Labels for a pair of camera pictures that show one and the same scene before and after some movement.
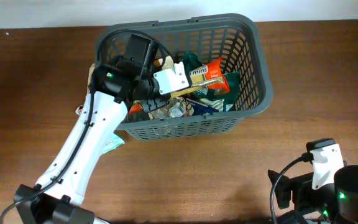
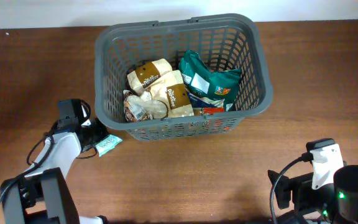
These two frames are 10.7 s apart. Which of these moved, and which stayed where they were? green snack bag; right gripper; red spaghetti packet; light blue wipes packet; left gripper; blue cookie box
Moved: left gripper; blue cookie box; red spaghetti packet
Stayed: light blue wipes packet; right gripper; green snack bag
